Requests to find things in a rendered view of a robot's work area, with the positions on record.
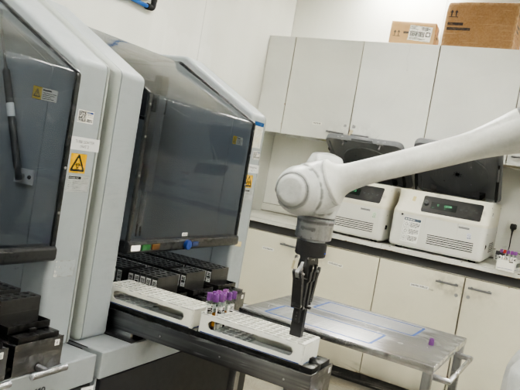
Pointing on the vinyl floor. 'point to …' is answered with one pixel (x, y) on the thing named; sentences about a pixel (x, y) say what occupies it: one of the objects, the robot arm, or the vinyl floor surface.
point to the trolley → (371, 336)
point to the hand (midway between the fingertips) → (298, 321)
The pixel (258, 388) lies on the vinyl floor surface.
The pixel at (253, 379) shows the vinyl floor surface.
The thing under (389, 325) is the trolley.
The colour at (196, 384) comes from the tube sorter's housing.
